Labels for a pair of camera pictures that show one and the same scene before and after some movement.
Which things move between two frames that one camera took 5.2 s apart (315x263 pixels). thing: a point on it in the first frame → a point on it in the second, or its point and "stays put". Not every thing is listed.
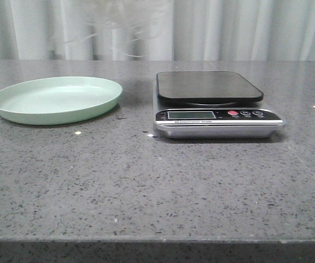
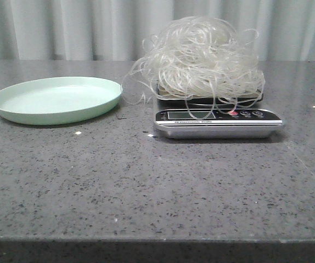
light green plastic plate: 56,100 stays put
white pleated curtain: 191,30 stays put
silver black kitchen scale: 210,105 stays put
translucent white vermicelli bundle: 122,22 → 207,63
